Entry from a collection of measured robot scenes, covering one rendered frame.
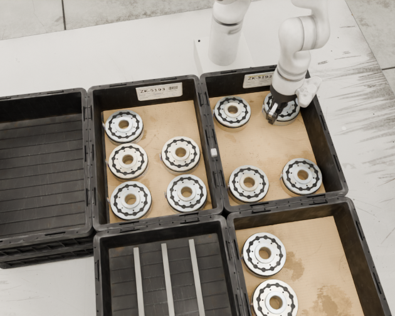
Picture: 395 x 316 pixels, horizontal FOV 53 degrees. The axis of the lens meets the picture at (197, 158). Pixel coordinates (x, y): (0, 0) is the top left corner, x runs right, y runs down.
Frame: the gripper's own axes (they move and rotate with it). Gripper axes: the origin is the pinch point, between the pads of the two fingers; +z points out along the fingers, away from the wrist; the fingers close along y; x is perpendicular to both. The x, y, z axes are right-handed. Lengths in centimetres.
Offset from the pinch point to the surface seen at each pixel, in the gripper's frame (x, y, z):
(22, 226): -38, 62, 3
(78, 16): -144, -53, 85
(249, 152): -0.8, 13.6, 2.5
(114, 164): -28.2, 37.1, -0.5
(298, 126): 7.0, -1.1, 2.5
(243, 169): 0.8, 20.2, -0.5
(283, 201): 13.6, 25.4, -7.4
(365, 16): 2, -148, 85
